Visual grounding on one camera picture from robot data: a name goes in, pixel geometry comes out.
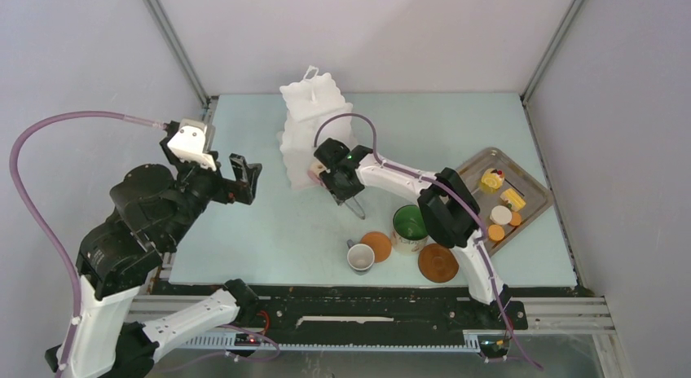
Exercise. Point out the large floral green-inside mug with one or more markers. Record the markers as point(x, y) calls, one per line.
point(409, 234)

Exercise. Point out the yellow swirl roll cake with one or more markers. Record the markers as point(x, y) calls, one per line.
point(491, 180)

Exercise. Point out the round biscuit front middle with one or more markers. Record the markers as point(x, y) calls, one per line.
point(495, 232)

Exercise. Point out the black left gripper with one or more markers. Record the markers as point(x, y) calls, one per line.
point(231, 190)

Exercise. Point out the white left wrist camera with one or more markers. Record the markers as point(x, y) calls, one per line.
point(188, 141)

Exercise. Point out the large wooden coaster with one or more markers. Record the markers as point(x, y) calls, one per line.
point(437, 264)

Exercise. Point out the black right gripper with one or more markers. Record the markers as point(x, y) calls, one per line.
point(339, 195)

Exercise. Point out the white three-tier dessert stand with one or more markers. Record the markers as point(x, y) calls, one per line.
point(309, 102)

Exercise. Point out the small wooden coaster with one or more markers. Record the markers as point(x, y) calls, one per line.
point(379, 243)

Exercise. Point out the round biscuit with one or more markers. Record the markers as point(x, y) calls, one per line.
point(516, 219)
point(495, 232)

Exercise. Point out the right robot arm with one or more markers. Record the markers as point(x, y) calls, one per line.
point(450, 214)

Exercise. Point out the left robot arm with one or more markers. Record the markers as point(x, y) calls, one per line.
point(154, 207)

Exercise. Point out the white round cream cake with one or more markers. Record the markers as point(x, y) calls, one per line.
point(501, 215)

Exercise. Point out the round biscuit right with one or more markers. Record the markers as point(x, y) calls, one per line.
point(516, 219)

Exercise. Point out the pink-tipped metal tongs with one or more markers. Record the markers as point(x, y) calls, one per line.
point(314, 171)

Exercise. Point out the yellow layered cake slice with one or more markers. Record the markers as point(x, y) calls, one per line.
point(513, 199)

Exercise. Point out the small white grey cup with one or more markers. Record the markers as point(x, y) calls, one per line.
point(360, 257)

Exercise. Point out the stainless steel tray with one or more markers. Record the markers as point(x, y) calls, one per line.
point(538, 198)

